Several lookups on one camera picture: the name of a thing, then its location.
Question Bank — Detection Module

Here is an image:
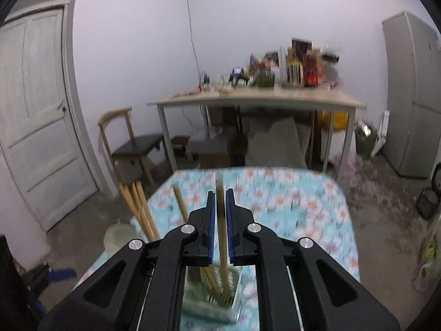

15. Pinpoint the wooden chopstick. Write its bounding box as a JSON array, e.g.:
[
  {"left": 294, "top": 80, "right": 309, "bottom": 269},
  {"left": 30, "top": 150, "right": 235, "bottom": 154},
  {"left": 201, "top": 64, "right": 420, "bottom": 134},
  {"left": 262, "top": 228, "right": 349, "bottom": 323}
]
[
  {"left": 172, "top": 184, "right": 221, "bottom": 300},
  {"left": 119, "top": 183, "right": 156, "bottom": 242},
  {"left": 135, "top": 181, "right": 160, "bottom": 240},
  {"left": 215, "top": 174, "right": 230, "bottom": 300}
]

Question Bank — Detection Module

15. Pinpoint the glass jar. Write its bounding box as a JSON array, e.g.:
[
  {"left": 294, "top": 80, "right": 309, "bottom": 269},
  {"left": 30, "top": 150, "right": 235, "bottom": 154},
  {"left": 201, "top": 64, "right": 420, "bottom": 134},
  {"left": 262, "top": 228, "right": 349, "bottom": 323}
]
[{"left": 103, "top": 219, "right": 138, "bottom": 256}]

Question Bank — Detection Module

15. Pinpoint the green plastic utensil holder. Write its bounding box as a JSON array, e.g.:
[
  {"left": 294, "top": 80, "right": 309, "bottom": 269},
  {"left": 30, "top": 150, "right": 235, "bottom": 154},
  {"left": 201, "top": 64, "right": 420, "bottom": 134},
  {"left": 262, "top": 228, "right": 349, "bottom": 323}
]
[{"left": 182, "top": 264, "right": 243, "bottom": 324}]

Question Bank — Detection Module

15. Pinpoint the floral teal tablecloth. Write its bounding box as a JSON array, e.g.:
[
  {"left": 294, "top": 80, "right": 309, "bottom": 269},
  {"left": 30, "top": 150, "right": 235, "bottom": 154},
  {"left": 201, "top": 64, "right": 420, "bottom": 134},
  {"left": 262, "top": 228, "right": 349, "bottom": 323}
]
[{"left": 73, "top": 167, "right": 362, "bottom": 331}]

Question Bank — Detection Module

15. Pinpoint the white sack under table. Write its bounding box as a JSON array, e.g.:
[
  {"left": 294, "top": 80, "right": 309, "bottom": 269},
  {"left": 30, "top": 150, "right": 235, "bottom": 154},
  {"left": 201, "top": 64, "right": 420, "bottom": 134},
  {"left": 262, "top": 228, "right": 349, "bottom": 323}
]
[{"left": 245, "top": 117, "right": 311, "bottom": 169}]

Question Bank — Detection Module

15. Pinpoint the small dark stool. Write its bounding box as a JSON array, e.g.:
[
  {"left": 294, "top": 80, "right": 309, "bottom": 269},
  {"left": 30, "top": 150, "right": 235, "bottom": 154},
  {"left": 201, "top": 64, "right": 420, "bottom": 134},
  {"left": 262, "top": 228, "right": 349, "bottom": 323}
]
[{"left": 170, "top": 135, "right": 193, "bottom": 162}]

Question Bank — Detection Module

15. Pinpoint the black round floor appliance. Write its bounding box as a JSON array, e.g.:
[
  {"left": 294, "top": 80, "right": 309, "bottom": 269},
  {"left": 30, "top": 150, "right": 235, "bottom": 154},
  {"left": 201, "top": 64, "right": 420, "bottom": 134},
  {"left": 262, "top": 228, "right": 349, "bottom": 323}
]
[{"left": 415, "top": 163, "right": 441, "bottom": 221}]

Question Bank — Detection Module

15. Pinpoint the wooden chair black seat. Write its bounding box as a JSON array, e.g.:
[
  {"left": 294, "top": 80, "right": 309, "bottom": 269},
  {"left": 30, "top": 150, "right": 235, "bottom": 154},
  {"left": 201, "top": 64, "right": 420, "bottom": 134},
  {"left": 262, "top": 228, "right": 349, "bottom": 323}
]
[{"left": 97, "top": 106, "right": 165, "bottom": 190}]

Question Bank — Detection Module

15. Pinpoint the yellow plastic bag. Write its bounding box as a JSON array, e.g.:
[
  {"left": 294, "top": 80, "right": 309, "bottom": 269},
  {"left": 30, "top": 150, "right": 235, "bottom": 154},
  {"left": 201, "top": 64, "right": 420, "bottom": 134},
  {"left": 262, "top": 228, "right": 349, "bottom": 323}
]
[{"left": 318, "top": 111, "right": 348, "bottom": 132}]

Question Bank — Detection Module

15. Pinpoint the white panel door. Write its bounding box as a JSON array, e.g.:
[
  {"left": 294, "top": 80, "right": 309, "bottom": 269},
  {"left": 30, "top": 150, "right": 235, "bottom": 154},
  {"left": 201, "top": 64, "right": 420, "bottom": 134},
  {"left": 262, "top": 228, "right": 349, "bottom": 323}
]
[{"left": 1, "top": 0, "right": 109, "bottom": 230}]

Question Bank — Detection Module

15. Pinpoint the grey refrigerator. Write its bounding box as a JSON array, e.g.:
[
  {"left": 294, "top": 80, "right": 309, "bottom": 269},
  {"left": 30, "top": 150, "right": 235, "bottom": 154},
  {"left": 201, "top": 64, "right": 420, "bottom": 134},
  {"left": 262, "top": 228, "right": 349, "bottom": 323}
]
[{"left": 383, "top": 11, "right": 440, "bottom": 178}]

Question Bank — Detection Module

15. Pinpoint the white long table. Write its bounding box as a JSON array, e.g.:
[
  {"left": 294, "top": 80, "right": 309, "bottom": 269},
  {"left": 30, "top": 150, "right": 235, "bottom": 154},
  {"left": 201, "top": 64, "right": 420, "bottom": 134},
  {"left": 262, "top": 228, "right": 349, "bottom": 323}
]
[{"left": 154, "top": 87, "right": 366, "bottom": 182}]

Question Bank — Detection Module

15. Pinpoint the green jar on table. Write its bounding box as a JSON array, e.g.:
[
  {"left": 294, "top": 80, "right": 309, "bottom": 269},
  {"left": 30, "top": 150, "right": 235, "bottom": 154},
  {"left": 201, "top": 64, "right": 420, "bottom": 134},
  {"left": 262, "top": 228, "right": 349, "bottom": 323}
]
[{"left": 256, "top": 69, "right": 275, "bottom": 89}]

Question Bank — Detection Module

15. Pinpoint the red box on table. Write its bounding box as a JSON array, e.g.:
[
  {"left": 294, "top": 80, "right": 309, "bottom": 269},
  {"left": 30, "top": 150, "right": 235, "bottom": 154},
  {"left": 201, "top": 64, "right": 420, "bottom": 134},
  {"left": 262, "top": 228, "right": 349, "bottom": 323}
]
[{"left": 303, "top": 49, "right": 323, "bottom": 87}]

